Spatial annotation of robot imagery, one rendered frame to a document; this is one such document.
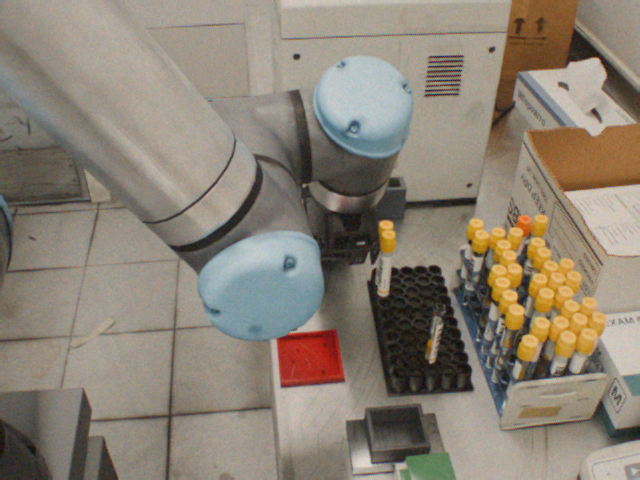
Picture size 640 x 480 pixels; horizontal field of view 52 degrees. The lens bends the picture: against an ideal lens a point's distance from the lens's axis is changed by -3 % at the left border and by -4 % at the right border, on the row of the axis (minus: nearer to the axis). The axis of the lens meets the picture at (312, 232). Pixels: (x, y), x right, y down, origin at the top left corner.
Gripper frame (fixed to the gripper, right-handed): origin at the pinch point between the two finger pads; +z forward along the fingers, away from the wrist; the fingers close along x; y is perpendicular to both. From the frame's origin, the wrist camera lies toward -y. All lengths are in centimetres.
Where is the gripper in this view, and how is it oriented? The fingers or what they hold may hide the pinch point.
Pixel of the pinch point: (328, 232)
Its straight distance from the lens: 83.3
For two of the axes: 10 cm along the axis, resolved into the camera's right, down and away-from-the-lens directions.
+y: 0.9, 9.3, -3.4
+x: 9.9, -0.7, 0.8
